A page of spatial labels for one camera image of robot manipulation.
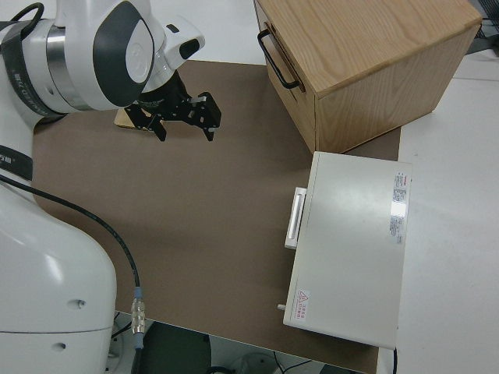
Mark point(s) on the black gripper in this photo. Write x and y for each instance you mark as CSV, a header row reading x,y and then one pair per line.
x,y
195,113

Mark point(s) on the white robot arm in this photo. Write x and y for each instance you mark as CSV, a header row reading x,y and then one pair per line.
x,y
58,272

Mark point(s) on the wooden mug tree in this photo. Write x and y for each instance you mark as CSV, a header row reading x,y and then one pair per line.
x,y
121,118

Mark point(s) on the wooden drawer cabinet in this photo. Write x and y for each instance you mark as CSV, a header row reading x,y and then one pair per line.
x,y
370,46

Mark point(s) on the white toaster oven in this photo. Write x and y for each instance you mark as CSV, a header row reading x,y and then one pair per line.
x,y
351,253

